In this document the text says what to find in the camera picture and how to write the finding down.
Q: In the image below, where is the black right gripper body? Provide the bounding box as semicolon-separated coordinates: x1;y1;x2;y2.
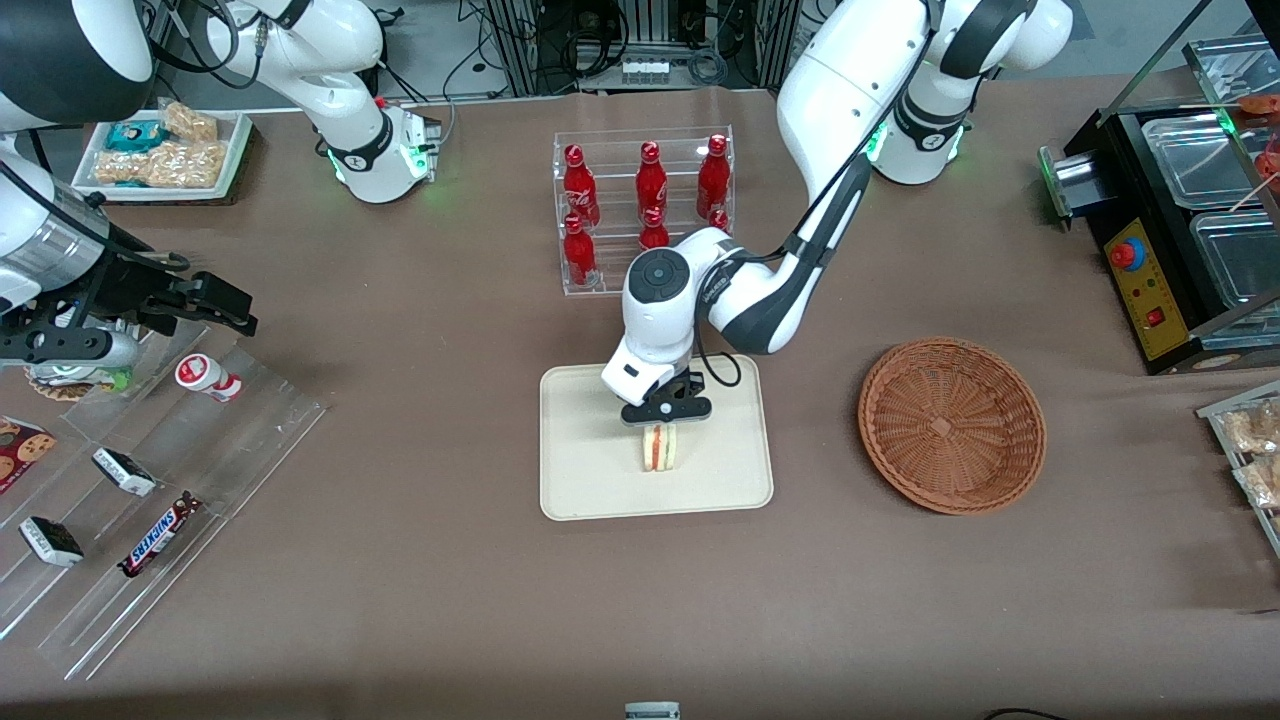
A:
88;252;198;337

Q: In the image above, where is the triangular sandwich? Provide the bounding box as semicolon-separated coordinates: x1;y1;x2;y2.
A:
640;423;680;473

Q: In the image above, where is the beige plastic tray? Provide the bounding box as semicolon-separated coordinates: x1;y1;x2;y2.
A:
539;355;775;522

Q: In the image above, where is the white snack tray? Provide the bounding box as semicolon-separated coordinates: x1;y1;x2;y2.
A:
72;109;254;204

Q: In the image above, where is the brown wicker basket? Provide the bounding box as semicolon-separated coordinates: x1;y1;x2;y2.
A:
858;337;1047;516

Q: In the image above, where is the metal tray with snacks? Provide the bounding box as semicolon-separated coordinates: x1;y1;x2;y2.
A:
1196;379;1280;558

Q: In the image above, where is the red white yogurt bottle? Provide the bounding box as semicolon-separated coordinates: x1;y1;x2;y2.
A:
175;353;244;404

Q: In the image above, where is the clear acrylic stepped stand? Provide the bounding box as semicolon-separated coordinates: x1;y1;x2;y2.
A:
0;320;330;682

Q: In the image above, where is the large rice cracker package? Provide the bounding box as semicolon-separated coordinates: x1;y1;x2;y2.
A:
94;140;230;191

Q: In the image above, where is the clear acrylic bottle rack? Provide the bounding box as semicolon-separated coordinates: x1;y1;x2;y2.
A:
553;126;735;296

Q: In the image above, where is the teal snack package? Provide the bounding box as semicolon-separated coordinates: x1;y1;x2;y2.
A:
105;120;167;154

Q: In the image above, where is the small rice cracker package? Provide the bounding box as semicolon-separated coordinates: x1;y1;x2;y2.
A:
162;100;220;144

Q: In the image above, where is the black white snack bar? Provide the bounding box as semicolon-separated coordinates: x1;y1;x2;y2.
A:
92;447;159;498
20;516;86;569

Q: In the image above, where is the chocolate chip cookie package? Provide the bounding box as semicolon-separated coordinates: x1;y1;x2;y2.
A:
0;417;58;494

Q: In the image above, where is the snickers chocolate bar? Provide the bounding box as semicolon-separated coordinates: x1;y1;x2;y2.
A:
118;491;204;580

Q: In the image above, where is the black food warmer machine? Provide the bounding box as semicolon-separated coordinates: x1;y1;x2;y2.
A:
1038;0;1280;378

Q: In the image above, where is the steel food pan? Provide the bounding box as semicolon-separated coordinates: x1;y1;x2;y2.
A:
1189;209;1280;323
1141;112;1263;212

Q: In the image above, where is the clear bagged pastry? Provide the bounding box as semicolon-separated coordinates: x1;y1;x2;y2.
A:
1222;399;1280;457
1234;455;1280;512

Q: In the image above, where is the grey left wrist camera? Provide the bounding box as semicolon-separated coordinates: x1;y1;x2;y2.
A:
620;396;714;428

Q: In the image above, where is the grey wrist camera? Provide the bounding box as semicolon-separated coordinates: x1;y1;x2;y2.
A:
0;328;142;369
620;396;714;428

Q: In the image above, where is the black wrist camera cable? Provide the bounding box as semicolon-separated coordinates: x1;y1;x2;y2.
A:
694;150;873;393

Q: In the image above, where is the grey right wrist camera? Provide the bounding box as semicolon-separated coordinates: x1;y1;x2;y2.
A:
0;328;142;369

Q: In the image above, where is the aluminium frame rack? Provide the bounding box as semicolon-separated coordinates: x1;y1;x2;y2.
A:
480;0;806;98

